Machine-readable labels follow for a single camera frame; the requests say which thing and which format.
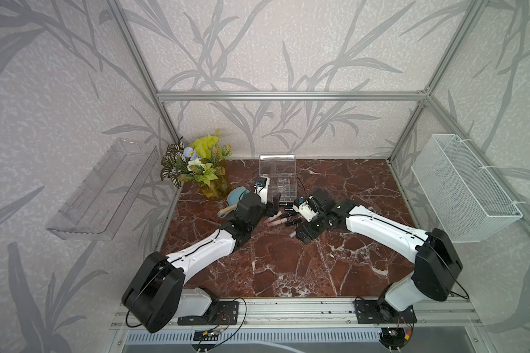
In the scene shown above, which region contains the clear acrylic lipstick organizer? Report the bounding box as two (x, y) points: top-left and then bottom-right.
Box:
(259, 154), (298, 204)

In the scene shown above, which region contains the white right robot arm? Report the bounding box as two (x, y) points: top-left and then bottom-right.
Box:
(293, 189), (463, 317)

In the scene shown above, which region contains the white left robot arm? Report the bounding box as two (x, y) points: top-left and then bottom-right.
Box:
(122, 191), (281, 333)

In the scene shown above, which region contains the upper pink lip gloss tube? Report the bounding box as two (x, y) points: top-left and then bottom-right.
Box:
(265, 211), (282, 223)

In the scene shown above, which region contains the black lipstick silver band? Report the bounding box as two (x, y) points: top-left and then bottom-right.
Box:
(285, 219), (303, 227)

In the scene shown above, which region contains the artificial flower plant vase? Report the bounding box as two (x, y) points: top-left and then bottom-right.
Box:
(160, 130), (232, 200)

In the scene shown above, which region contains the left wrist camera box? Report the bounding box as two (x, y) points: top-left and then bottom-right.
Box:
(254, 176), (269, 204)

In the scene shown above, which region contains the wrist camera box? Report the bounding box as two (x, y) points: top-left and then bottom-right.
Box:
(254, 176), (269, 204)
(292, 197), (317, 223)

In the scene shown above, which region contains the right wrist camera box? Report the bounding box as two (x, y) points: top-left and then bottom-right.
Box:
(292, 197), (317, 223)

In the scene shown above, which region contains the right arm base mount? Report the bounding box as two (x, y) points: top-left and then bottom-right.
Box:
(353, 297), (418, 324)

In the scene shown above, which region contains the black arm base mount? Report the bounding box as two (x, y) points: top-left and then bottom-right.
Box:
(178, 300), (239, 326)

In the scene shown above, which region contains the white wire mesh basket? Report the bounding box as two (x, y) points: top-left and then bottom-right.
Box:
(412, 134), (523, 243)

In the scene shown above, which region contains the clear acrylic wall shelf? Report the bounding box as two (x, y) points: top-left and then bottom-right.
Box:
(46, 138), (160, 241)

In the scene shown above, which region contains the aluminium front rail frame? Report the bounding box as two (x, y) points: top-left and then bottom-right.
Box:
(102, 297), (495, 352)

